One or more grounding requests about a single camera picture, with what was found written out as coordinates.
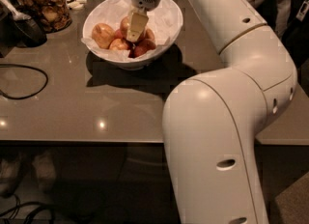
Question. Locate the left yellow red apple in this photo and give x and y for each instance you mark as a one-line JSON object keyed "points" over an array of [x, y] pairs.
{"points": [[103, 35]]}

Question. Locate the front left red apple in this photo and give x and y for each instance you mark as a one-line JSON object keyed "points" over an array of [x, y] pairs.
{"points": [[120, 44]]}

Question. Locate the person in background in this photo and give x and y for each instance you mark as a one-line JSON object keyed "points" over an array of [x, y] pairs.
{"points": [[291, 26]]}

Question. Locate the glass jar of dried chips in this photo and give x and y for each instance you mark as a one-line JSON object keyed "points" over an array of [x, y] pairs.
{"points": [[53, 15]]}

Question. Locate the right white shoe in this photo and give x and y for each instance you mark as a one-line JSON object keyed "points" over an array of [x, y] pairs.
{"points": [[45, 171]]}

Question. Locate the white shoe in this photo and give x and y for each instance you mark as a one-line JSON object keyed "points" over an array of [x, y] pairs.
{"points": [[45, 171], [9, 174]]}

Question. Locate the small white items on table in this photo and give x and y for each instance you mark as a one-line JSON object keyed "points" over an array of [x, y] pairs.
{"points": [[76, 4]]}

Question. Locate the black round device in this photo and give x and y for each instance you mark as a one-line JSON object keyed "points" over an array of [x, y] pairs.
{"points": [[28, 30]]}

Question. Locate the front right red apple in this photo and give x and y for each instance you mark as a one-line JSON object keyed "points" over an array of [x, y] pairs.
{"points": [[143, 47]]}

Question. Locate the white bowl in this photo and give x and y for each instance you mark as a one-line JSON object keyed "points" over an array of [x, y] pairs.
{"points": [[135, 63]]}

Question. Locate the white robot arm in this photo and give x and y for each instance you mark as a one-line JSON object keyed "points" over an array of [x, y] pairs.
{"points": [[210, 120]]}

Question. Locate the left white shoe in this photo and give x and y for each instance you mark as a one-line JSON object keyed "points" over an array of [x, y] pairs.
{"points": [[9, 174]]}

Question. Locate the right rear small apple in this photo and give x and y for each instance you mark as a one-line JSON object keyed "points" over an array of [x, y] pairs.
{"points": [[149, 34]]}

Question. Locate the golden red apple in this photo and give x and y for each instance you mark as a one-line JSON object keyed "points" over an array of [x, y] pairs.
{"points": [[124, 25]]}

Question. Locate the white paper liner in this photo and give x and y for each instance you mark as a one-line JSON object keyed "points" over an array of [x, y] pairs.
{"points": [[106, 14]]}

